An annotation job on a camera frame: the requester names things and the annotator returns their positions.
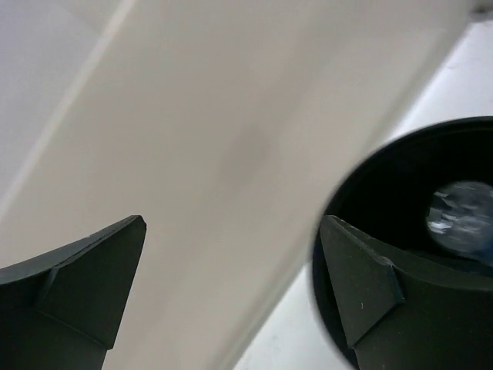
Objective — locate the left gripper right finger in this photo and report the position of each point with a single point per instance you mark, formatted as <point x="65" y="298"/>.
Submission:
<point x="385" y="308"/>

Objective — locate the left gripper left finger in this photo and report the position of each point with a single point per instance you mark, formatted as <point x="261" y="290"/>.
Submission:
<point x="62" y="309"/>

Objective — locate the blue label clear bottle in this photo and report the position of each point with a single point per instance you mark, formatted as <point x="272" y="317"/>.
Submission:
<point x="459" y="219"/>

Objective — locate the black plastic bin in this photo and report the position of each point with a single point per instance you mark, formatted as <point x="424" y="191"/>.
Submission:
<point x="388" y="195"/>

